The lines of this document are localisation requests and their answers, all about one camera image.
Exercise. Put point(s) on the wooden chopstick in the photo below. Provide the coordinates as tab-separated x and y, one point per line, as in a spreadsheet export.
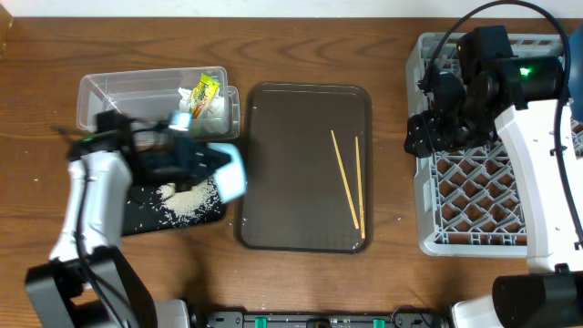
345	181
360	187

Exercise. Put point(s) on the clear plastic bin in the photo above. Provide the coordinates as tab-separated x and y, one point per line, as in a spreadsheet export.
153	95

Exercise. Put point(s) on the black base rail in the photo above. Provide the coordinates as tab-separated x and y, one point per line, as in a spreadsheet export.
405	316

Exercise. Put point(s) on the right wooden chopstick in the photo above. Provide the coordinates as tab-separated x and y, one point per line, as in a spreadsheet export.
360	187

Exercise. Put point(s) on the yellow snack wrapper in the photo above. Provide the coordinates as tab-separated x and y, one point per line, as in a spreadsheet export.
202	94

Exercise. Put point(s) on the white tissue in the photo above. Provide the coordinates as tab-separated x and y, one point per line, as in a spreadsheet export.
215	110

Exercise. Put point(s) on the light blue rice bowl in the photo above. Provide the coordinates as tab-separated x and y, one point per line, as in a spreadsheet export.
230	179

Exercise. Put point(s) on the black tray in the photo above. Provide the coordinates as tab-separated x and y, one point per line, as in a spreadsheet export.
139	215

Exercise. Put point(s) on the spilled rice pile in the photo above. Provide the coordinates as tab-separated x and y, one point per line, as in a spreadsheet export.
200	204

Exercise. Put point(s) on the left wooden chopstick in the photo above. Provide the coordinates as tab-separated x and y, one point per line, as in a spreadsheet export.
345	181

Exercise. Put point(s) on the blue plate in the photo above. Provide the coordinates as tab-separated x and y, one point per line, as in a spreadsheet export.
575	75

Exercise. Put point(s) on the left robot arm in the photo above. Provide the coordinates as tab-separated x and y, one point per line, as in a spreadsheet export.
87	281

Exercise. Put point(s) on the grey dishwasher rack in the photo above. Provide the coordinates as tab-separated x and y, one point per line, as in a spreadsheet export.
466	201

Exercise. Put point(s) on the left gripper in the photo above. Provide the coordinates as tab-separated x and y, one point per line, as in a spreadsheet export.
185	158

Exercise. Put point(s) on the brown serving tray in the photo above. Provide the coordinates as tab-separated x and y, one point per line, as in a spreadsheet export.
295	198

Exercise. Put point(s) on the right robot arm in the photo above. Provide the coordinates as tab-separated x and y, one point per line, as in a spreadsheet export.
526	101

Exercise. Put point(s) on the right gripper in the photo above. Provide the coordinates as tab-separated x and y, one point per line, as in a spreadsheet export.
425	127

